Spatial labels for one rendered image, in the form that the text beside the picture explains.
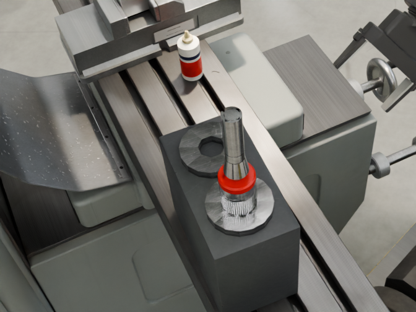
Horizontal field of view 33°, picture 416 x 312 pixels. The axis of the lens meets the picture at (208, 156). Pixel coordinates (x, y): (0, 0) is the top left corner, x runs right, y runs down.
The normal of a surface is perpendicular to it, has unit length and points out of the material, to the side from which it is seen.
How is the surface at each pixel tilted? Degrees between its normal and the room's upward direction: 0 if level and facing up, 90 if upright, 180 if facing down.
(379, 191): 0
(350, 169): 90
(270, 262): 90
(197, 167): 0
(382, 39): 59
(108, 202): 90
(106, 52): 90
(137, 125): 0
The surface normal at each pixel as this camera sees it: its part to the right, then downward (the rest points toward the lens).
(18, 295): 0.77, 0.44
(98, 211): 0.41, 0.70
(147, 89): -0.08, -0.61
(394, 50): 0.04, 0.36
